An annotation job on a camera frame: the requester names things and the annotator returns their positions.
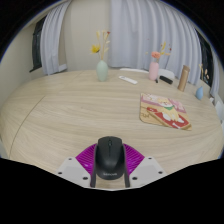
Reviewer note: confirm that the cartoon print mouse pad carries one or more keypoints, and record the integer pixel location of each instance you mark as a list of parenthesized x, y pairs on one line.
[(163, 111)]

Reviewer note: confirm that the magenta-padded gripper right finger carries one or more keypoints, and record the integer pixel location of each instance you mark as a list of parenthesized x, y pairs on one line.
[(150, 168)]

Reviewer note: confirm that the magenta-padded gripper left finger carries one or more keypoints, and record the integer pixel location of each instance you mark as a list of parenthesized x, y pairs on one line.
[(70, 168)]

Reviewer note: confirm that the narrow white curtain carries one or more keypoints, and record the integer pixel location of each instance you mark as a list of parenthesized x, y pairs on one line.
[(53, 40), (215, 78)]

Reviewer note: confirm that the tan insulated bottle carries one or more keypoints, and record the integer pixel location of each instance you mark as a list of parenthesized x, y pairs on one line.
[(183, 78)]

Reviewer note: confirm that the dark window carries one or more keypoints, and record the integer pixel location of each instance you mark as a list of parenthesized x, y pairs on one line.
[(36, 46), (205, 60)]

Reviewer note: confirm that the dark pen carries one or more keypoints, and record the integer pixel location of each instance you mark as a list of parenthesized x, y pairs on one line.
[(156, 80)]

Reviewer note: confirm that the wide white curtain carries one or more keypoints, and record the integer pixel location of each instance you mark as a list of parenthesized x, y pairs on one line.
[(153, 26)]

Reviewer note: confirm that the white remote control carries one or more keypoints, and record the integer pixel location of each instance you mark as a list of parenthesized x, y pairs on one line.
[(128, 80)]

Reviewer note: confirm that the blue vase with dried flowers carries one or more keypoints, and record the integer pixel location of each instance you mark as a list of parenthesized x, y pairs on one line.
[(199, 94)]

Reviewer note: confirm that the small black case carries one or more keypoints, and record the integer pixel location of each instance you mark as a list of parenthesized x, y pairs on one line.
[(166, 79)]

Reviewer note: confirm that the white chair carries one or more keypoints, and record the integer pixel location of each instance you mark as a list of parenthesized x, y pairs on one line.
[(166, 72), (133, 70), (220, 110)]

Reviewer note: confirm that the pink vase with dried flowers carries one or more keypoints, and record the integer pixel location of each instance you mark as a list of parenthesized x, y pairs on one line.
[(153, 70)]

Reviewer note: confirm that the green vase with dried flowers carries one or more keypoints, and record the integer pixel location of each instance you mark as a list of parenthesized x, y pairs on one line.
[(102, 71)]

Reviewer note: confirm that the black computer mouse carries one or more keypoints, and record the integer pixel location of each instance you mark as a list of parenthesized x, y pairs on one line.
[(110, 156)]

